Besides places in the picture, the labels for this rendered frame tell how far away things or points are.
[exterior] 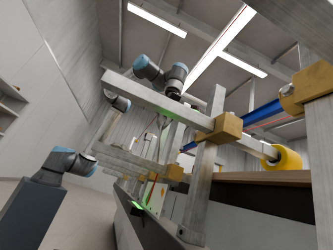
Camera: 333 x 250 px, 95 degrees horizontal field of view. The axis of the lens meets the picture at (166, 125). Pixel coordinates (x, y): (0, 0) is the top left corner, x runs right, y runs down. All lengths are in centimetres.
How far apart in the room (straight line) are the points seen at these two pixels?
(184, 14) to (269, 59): 274
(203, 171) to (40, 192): 112
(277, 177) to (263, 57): 516
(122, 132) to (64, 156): 768
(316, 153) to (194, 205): 24
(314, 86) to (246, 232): 42
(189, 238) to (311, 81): 32
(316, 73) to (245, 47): 502
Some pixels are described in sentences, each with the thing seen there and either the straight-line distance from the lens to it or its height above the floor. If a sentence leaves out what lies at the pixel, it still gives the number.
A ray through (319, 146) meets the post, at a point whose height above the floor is 86.
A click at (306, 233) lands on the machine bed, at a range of 47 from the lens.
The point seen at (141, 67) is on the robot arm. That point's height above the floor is 130.
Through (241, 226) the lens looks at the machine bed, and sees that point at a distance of 57.
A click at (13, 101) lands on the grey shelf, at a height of 145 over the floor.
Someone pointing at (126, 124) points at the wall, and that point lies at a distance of 909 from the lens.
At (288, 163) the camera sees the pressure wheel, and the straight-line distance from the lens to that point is 49.
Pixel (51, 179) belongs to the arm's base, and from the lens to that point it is 136.
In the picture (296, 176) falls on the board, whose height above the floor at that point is 89.
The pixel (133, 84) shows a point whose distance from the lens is 34.
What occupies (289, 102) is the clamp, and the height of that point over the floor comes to 93.
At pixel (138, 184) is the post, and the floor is 78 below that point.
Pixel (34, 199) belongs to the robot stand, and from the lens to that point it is 133.
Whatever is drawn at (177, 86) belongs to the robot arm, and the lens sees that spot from 74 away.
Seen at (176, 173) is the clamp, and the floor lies 84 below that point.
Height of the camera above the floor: 77
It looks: 23 degrees up
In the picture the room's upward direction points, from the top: 18 degrees clockwise
